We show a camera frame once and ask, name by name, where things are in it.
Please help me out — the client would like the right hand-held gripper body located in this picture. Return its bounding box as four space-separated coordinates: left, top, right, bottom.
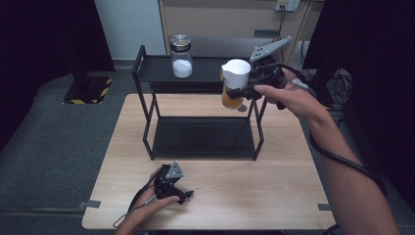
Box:
249 35 294 101

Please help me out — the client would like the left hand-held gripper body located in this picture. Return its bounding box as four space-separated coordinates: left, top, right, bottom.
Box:
153 161 186 200

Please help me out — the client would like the amber bottle with white cap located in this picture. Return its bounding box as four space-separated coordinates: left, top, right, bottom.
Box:
220 58 253 111

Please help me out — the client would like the glass jar with silver lid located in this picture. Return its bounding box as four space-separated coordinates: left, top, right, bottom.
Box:
169 33 194 79

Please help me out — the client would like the black metal two-tier rack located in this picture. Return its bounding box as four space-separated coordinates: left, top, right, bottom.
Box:
131 44 278 162

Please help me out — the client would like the person's left hand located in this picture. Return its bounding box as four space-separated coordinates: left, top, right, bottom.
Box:
124 165 181 230

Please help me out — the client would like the person's right hand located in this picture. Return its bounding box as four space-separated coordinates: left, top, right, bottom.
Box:
253 68 329 123

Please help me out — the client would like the beige wooden cabinet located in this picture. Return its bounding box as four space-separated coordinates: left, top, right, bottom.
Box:
158 0 325 71

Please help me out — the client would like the black curtain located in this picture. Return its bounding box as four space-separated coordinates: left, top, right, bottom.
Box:
0 0 115 152
302 0 415 212

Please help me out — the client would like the left hand-held gripper cable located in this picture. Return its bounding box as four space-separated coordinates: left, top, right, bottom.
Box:
113 181 161 229

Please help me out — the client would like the hand-held gripper cable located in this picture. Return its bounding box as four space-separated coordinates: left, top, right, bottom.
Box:
113 181 161 229
281 64 389 235

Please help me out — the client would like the black socket cable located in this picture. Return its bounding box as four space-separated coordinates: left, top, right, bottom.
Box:
276 5 288 42

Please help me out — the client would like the white wall socket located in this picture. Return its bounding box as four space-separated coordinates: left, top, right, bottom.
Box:
274 0 300 13

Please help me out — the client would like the tangle of black cables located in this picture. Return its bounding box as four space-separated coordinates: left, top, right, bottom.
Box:
326 68 354 106

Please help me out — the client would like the right hand-held gripper cable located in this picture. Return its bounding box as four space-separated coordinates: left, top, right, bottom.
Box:
281 64 389 235

